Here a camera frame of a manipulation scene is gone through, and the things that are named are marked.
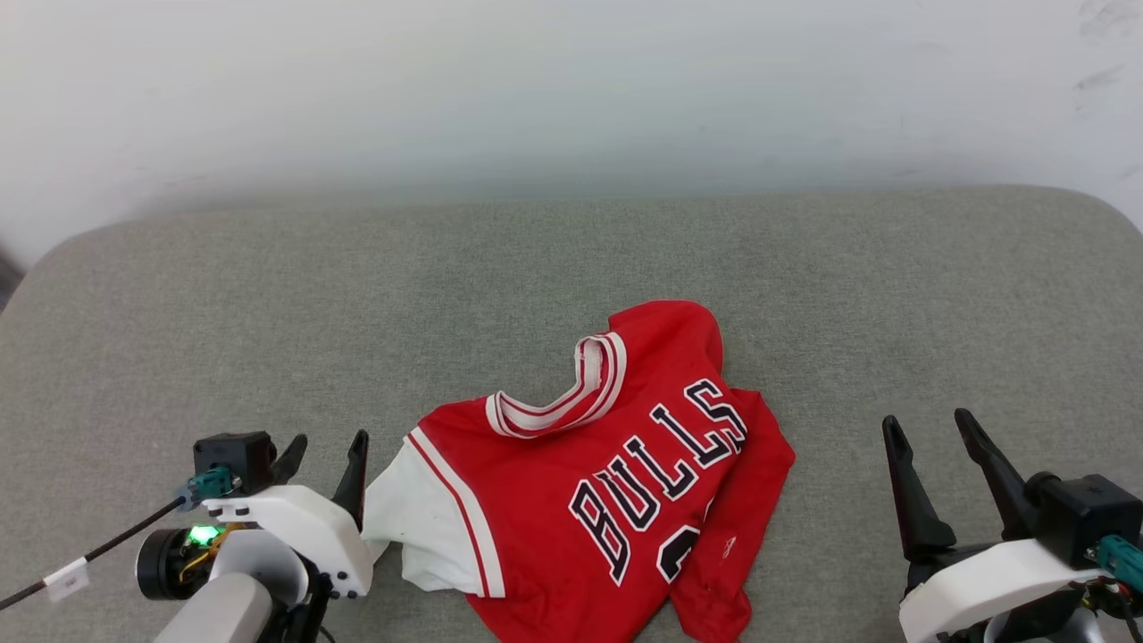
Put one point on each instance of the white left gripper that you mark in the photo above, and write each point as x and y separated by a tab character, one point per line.
304	527

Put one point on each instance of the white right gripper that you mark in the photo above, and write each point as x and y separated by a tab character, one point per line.
982	580

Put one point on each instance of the red Bulls basketball jersey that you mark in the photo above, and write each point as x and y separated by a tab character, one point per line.
554	464

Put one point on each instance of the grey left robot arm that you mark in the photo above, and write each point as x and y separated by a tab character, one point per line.
214	616

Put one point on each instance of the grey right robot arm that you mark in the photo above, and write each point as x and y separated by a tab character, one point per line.
1080	625

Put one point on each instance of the grey fabric sofa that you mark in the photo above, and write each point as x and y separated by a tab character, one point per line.
357	313

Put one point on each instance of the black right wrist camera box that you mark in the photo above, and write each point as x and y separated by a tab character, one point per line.
1085	513

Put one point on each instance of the dark wall baseboard strip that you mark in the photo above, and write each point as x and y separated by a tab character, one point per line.
7	272

